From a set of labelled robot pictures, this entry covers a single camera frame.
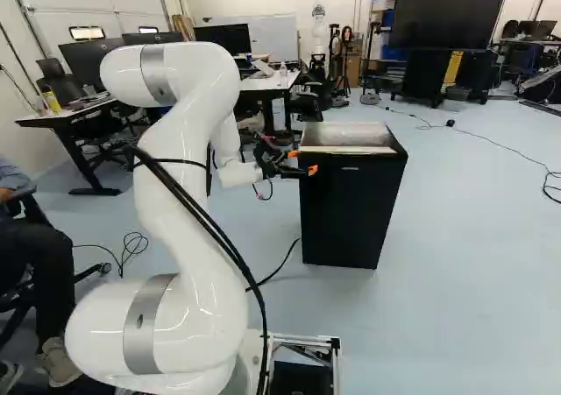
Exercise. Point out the large black screen on stand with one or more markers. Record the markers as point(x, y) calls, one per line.
point(447, 14)

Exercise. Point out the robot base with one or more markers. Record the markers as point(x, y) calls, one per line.
point(302, 368)

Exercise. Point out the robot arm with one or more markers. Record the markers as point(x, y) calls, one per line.
point(175, 202)

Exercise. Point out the yellow spray can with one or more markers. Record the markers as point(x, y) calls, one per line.
point(52, 101)

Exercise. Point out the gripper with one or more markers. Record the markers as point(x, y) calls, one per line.
point(265, 164)

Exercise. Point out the white desk with black legs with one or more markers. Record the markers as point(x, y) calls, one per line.
point(263, 84)
point(74, 114)

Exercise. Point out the person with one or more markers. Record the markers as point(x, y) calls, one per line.
point(30, 246)

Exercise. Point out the black computer monitor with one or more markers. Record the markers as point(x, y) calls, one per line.
point(223, 39)
point(151, 38)
point(87, 62)

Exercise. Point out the clear water bottle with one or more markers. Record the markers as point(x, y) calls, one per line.
point(283, 75)

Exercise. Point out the black mini fridge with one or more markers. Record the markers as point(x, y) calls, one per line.
point(350, 211)

